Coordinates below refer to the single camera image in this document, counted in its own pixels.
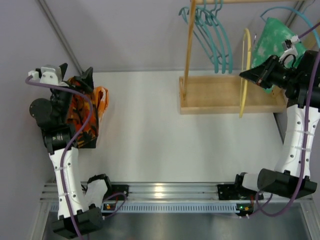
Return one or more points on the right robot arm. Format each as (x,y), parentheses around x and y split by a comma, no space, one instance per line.
(291,175)

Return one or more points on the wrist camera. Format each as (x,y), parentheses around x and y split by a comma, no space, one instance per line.
(47,74)
(289,47)

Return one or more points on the aluminium mounting rail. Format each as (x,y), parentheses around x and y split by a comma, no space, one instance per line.
(172,191)

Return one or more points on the yellow hanger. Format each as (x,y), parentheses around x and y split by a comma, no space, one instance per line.
(245,65)

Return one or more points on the empty teal hanger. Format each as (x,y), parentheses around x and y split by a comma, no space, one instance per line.
(212,29)
(204,36)

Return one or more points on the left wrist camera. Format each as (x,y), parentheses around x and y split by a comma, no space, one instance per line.
(47,74)

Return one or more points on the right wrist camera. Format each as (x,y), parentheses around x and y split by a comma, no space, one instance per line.
(289,47)

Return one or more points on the aluminium corner frame post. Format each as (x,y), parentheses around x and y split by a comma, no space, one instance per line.
(49,16)

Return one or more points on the wooden clothes rack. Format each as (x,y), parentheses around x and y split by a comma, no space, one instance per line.
(219,93)

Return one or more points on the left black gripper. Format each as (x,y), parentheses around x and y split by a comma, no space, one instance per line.
(71,81)

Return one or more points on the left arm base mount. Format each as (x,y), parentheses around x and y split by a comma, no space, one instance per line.
(115,189)

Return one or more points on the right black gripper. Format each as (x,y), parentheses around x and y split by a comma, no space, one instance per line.
(264,75)

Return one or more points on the grey slotted cable duct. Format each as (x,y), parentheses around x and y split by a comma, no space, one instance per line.
(175,207)

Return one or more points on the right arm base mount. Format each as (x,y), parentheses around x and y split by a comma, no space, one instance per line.
(227,192)

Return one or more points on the green trousers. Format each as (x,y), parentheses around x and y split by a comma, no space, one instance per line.
(271,43)

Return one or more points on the orange camouflage trousers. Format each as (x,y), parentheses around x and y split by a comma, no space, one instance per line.
(81,127)

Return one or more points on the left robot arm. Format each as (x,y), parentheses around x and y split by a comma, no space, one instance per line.
(78,208)

